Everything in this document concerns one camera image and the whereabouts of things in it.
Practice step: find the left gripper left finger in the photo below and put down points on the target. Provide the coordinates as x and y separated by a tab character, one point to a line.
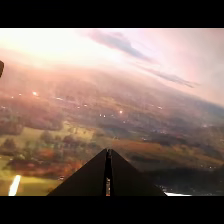
85	180

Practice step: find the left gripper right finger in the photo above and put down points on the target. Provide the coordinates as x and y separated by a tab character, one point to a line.
133	180

